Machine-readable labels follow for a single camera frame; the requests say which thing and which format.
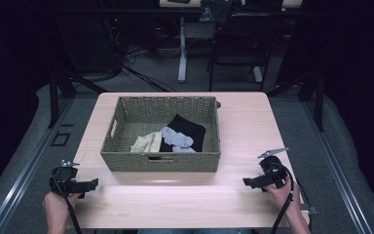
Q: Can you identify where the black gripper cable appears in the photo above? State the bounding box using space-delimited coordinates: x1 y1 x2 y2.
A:
52 176 84 234
268 161 296 234

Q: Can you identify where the dark hanging bag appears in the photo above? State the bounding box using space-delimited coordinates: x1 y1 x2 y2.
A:
199 0 234 24

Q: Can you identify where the person's right hand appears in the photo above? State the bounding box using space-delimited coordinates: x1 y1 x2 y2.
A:
262 176 302 219

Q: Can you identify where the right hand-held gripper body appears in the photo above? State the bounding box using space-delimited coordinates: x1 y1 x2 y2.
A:
256 147 290 189

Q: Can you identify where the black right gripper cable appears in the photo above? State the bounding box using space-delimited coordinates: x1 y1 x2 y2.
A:
268 161 296 234

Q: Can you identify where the black chair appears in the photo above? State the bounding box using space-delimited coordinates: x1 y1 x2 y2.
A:
206 12 284 93

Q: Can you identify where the thin black cable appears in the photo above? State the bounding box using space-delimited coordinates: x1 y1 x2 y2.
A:
294 179 314 232

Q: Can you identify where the metal table clamp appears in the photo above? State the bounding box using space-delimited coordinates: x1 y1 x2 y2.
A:
299 205 320 216

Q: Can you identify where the metal floor rail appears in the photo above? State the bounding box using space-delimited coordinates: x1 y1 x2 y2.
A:
299 97 374 234
0 97 76 234

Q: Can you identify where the light desk top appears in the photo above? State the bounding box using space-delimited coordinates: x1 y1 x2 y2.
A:
158 0 304 9

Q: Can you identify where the grey sock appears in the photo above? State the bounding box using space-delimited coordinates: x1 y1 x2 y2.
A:
160 126 198 154

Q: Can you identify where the white desk leg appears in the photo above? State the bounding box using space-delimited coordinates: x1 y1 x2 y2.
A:
252 65 264 84
177 16 189 84

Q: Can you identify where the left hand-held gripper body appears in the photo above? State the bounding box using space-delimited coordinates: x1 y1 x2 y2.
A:
49 159 86 198

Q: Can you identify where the black metal stand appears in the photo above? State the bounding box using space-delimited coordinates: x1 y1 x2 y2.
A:
265 68 326 133
47 68 109 129

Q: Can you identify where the person's left hand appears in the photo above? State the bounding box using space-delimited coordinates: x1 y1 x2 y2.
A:
42 190 83 229

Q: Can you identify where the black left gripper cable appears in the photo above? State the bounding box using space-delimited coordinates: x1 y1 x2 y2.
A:
52 176 84 234

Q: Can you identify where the cream sock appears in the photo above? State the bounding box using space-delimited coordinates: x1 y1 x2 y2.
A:
130 131 164 154

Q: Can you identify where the green woven basket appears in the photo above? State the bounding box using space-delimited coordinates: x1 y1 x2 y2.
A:
99 96 222 174

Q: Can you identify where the bundle of black floor cables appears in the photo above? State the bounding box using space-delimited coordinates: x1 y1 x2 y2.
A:
101 19 177 94

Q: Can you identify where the black cloth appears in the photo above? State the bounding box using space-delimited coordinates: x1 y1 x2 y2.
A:
158 113 207 153

